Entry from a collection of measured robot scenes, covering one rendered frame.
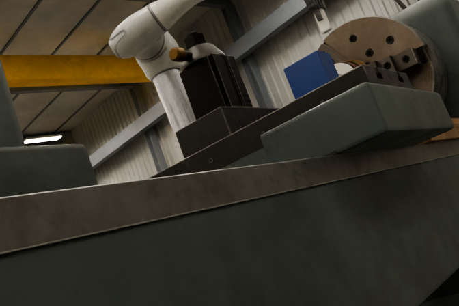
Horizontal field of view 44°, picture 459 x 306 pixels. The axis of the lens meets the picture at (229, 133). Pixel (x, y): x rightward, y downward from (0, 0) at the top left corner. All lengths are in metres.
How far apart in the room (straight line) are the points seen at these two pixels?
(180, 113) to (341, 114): 1.27
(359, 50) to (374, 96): 0.79
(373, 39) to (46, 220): 1.16
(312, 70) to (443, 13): 0.52
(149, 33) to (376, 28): 0.74
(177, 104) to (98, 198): 1.54
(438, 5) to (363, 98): 0.93
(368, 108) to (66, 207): 0.38
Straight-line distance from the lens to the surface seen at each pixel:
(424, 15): 1.53
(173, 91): 1.89
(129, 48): 1.82
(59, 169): 0.42
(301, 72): 1.10
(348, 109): 0.62
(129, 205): 0.35
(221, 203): 0.42
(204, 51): 0.94
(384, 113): 0.62
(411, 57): 1.32
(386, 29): 1.39
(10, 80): 12.91
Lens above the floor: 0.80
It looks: 12 degrees up
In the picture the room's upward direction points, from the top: 20 degrees counter-clockwise
